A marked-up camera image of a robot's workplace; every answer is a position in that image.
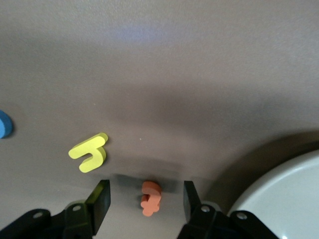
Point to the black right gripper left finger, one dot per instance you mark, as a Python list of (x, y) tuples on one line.
[(101, 206)]

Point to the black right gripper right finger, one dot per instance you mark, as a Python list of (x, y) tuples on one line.
[(193, 211)]

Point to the orange foam letter r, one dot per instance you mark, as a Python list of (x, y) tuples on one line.
[(149, 206)]

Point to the yellow foam letter h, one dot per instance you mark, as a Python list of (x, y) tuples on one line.
[(87, 147)]

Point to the blue foam letter o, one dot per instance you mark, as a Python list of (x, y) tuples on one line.
[(5, 124)]

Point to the beige brown plate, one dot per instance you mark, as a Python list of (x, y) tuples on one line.
[(286, 194)]

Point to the brown table cover sheet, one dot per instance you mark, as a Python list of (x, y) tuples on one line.
[(149, 62)]

